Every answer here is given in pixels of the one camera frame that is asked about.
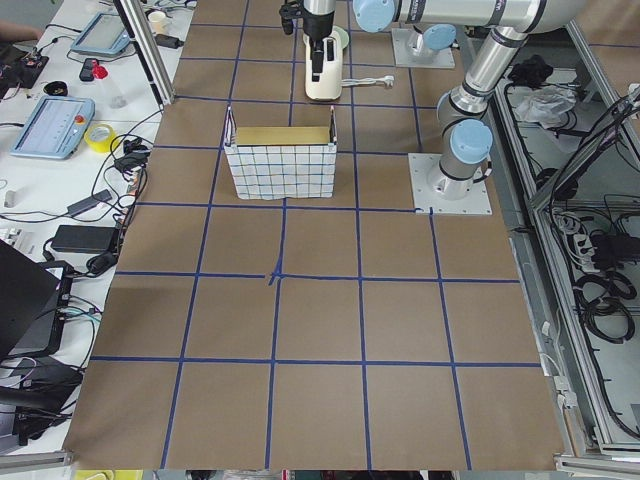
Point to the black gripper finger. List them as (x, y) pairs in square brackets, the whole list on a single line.
[(316, 57)]

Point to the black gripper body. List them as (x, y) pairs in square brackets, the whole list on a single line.
[(318, 28)]

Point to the white two-slot toaster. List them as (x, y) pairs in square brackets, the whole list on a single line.
[(327, 85)]

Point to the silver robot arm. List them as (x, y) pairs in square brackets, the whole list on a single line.
[(466, 139), (435, 38)]

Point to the light green plate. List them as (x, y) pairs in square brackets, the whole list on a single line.
[(343, 35)]

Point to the white paper cup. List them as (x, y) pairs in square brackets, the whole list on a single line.
[(159, 22)]

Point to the far blue teach pendant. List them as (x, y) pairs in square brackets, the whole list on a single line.
[(105, 35)]

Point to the blue teach pendant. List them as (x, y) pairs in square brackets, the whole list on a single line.
[(105, 35), (55, 128)]

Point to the yellow tape roll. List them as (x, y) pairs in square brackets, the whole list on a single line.
[(101, 138)]

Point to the near blue teach pendant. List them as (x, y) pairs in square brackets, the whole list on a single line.
[(55, 128)]

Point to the black power adapter brick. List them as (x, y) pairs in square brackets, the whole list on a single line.
[(83, 239)]

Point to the black monitor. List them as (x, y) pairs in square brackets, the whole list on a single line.
[(33, 296)]

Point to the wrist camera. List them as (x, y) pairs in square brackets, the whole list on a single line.
[(289, 12)]

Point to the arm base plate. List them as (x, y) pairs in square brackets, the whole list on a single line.
[(435, 193), (403, 58)]

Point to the wire basket with wooden shelf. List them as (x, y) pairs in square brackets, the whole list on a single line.
[(273, 162)]

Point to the aluminium frame post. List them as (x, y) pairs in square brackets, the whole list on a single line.
[(140, 33)]

